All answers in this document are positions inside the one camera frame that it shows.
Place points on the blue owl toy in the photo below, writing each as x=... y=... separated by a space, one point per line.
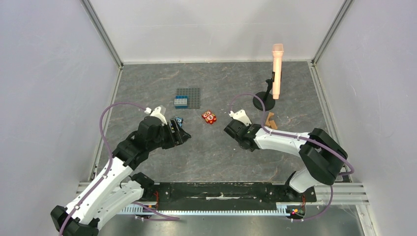
x=179 y=121

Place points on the black microphone stand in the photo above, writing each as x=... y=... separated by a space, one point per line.
x=265 y=96

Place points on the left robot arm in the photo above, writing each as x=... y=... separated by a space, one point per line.
x=97 y=204

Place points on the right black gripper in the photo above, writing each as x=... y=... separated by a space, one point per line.
x=234 y=128

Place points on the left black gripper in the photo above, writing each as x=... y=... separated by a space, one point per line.
x=178 y=137

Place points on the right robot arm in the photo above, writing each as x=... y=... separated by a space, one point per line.
x=322 y=156

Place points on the white cable duct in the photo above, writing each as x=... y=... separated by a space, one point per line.
x=280 y=210

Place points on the brown wooden block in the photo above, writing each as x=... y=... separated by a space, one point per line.
x=269 y=117
x=273 y=124

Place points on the red owl toy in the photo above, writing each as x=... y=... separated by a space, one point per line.
x=209 y=117

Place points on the blue grey lego brick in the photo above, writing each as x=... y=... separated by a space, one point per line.
x=181 y=102

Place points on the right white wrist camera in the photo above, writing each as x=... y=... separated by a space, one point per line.
x=240 y=116

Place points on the grey lego baseplate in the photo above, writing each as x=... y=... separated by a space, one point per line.
x=193 y=96

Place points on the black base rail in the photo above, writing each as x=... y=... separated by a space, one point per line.
x=222 y=196

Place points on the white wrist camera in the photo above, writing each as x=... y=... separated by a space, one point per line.
x=240 y=116
x=158 y=112

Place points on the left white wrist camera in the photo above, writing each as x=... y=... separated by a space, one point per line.
x=158 y=112

